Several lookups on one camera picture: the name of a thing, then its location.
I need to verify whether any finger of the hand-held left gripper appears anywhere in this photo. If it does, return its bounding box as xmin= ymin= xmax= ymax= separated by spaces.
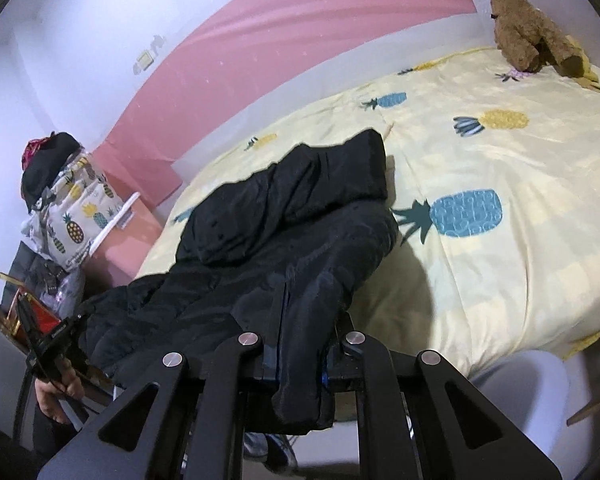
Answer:
xmin=15 ymin=294 xmax=46 ymax=346

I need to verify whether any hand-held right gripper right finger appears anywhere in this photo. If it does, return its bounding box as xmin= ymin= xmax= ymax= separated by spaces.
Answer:
xmin=325 ymin=327 xmax=563 ymax=480

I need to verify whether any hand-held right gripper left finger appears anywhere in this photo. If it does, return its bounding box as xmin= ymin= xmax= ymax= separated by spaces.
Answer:
xmin=37 ymin=332 xmax=281 ymax=480

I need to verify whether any black puffer jacket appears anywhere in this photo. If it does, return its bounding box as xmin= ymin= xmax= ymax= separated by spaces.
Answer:
xmin=77 ymin=128 xmax=401 ymax=436

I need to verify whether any person's left hand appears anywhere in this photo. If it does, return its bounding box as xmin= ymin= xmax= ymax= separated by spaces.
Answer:
xmin=35 ymin=365 xmax=88 ymax=426

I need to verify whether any red box with gold trim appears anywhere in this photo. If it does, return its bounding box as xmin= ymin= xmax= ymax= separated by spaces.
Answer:
xmin=0 ymin=270 xmax=63 ymax=346

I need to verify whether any person's shoe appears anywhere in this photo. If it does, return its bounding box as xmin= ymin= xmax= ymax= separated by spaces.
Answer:
xmin=242 ymin=430 xmax=301 ymax=476

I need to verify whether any pineapple print fabric bag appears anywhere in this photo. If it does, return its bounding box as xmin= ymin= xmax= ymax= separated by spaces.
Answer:
xmin=22 ymin=152 xmax=121 ymax=271

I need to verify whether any black cloth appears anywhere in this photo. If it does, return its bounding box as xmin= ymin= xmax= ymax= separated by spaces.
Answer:
xmin=21 ymin=131 xmax=83 ymax=211

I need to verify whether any bed with pineapple print sheet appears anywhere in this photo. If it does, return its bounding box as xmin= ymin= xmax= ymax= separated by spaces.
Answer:
xmin=135 ymin=45 xmax=600 ymax=376

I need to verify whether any red patterned cloth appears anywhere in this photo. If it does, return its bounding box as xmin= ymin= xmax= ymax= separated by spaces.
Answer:
xmin=21 ymin=139 xmax=56 ymax=171

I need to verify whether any pink padded headboard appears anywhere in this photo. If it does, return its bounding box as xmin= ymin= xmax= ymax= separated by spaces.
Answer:
xmin=92 ymin=0 xmax=478 ymax=208

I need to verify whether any brown teddy bear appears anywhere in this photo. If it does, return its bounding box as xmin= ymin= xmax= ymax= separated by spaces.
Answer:
xmin=489 ymin=0 xmax=588 ymax=78

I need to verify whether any yellow plush toy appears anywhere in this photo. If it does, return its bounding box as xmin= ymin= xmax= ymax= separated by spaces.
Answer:
xmin=562 ymin=35 xmax=600 ymax=93

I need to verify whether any white rail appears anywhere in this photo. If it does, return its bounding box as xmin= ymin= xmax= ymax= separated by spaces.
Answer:
xmin=87 ymin=191 xmax=141 ymax=256

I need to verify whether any wooden frame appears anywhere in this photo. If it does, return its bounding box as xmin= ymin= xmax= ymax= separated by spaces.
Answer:
xmin=565 ymin=330 xmax=600 ymax=428

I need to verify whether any wall socket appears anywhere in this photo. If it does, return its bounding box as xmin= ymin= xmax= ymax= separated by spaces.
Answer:
xmin=132 ymin=50 xmax=156 ymax=75

